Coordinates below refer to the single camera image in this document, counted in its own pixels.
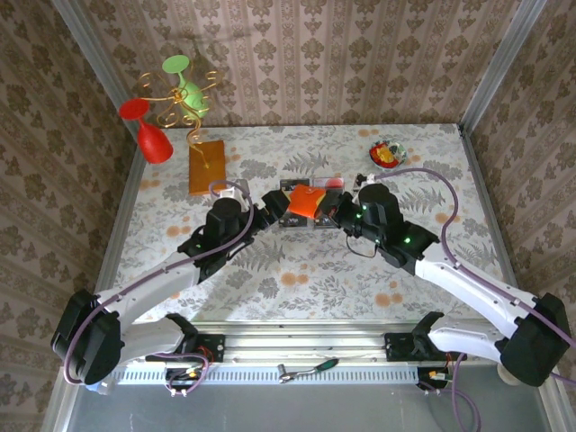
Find orange card holder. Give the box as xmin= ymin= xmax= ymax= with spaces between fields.
xmin=286 ymin=184 xmax=329 ymax=221

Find red circle card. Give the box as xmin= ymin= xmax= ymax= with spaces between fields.
xmin=311 ymin=176 xmax=347 ymax=191

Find red yellow fruit pieces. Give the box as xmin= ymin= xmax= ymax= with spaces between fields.
xmin=371 ymin=142 xmax=400 ymax=167

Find small patterned bowl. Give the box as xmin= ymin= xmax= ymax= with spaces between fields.
xmin=368 ymin=139 xmax=409 ymax=170

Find red wine glass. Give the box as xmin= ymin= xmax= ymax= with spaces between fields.
xmin=118 ymin=98 xmax=175 ymax=164

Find aluminium base beam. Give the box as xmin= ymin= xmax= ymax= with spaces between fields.
xmin=193 ymin=319 xmax=433 ymax=365

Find green wine glass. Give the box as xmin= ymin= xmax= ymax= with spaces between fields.
xmin=161 ymin=54 xmax=212 ymax=119

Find grey metal platform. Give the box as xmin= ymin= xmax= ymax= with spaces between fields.
xmin=58 ymin=366 xmax=554 ymax=432

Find gold wire rack wooden base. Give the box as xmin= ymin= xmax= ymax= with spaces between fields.
xmin=137 ymin=62 xmax=228 ymax=197

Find aluminium table edge rail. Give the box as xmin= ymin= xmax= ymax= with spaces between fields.
xmin=458 ymin=125 xmax=518 ymax=289
xmin=94 ymin=134 xmax=148 ymax=293

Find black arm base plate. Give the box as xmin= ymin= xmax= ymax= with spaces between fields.
xmin=146 ymin=332 xmax=226 ymax=364
xmin=384 ymin=331 xmax=467 ymax=362

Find ratchet wrench green handle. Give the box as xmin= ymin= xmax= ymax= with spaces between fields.
xmin=277 ymin=357 xmax=341 ymax=384

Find white slotted cable duct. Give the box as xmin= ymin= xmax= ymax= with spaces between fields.
xmin=112 ymin=362 xmax=422 ymax=386

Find yellow connector with wires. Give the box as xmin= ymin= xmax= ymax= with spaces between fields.
xmin=161 ymin=348 xmax=215 ymax=400
xmin=416 ymin=364 xmax=454 ymax=397

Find aluminium frame post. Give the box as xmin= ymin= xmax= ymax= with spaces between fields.
xmin=49 ymin=0 xmax=143 ymax=145
xmin=456 ymin=0 xmax=550 ymax=136

